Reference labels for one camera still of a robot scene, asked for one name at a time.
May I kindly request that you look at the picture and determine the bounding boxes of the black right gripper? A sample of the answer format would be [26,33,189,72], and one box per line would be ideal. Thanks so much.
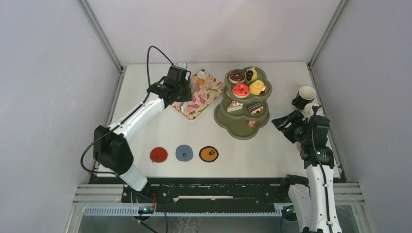
[271,109,310,144]

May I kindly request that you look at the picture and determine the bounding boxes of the light green mug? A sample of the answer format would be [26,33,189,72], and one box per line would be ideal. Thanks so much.
[302,103,325,118]

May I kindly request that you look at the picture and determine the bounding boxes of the small orange cookie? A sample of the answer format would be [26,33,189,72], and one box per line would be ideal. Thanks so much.
[197,79,205,85]

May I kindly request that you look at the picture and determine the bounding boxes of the black mug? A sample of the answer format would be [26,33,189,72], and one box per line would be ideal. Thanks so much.
[292,86,317,110]

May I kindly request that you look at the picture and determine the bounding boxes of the chocolate striped cake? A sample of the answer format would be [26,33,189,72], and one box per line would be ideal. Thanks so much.
[247,102,264,116]

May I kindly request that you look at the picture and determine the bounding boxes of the chocolate donut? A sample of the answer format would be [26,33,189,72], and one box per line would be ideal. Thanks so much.
[228,69,246,83]

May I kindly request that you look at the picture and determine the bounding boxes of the red layered cake slice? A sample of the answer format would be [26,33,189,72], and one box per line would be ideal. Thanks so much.
[248,120,257,128]

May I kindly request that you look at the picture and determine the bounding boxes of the red donut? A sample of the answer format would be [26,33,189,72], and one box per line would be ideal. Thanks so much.
[232,83,250,99]

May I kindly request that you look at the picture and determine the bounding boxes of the yellow pudding cake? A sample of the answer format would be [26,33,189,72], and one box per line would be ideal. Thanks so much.
[249,80,266,96]

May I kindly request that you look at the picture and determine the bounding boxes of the yellow fruit cake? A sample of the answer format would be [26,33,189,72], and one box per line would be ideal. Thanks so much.
[245,67,258,82]

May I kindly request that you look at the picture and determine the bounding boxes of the silver serving tongs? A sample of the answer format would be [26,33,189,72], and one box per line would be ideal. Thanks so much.
[179,101,188,113]

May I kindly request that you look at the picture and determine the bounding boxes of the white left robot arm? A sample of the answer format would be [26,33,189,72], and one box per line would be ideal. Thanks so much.
[93,63,191,202]

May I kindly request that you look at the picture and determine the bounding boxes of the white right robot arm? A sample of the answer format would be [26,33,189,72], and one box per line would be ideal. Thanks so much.
[271,105,342,233]

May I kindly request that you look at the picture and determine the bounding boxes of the blue-grey round coaster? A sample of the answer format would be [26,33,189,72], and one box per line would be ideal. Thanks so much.
[175,145,193,162]

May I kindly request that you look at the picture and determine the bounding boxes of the red round coaster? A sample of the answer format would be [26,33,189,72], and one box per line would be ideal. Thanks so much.
[150,147,168,163]

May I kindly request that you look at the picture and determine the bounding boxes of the green three-tier dessert stand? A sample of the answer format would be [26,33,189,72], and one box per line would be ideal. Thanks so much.
[214,66,272,140]

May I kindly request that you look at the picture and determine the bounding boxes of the orange smiley coaster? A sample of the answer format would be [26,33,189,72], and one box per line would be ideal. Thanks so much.
[199,146,219,163]

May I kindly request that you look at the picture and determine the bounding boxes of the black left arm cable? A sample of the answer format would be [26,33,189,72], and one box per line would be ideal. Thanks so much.
[80,45,176,176]

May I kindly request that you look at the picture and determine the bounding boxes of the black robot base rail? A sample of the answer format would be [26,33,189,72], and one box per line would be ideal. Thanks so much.
[121,175,309,214]

